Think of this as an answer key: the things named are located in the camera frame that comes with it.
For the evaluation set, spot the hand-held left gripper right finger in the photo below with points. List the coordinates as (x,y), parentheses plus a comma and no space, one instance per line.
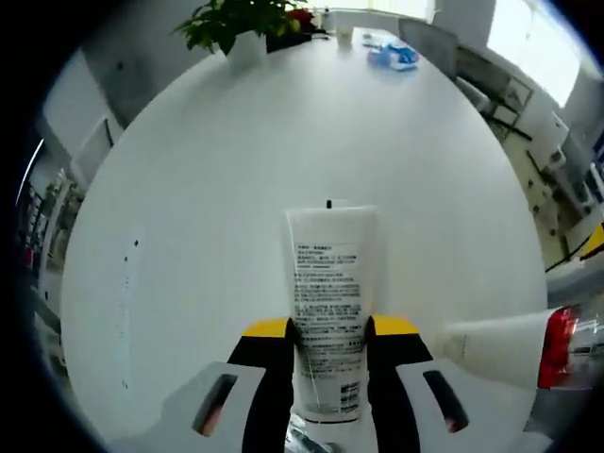
(424,424)

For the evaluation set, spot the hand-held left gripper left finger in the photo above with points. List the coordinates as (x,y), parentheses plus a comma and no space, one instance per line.
(212,424)

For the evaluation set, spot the red collar skincare bottle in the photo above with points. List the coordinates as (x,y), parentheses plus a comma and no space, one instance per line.
(495,344)

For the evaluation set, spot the white skincare tube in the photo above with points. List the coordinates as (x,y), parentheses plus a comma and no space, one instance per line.
(330,264)

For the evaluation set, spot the grey office chair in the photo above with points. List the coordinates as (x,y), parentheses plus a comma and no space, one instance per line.
(429,42)

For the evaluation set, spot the display shelf with goods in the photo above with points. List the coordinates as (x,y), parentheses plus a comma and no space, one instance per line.
(42,226)

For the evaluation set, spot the blue plastic bag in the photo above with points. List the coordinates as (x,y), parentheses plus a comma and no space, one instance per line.
(394,56)

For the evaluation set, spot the small white cup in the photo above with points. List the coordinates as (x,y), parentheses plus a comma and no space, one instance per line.
(343,37)

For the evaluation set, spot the dark pot with red plant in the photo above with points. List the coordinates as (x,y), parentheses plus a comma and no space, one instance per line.
(295,35)

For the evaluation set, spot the white plant pot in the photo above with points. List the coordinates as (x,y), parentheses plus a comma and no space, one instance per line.
(246,49)

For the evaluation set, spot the green leafy plant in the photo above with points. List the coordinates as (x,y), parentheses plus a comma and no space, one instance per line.
(236,19)

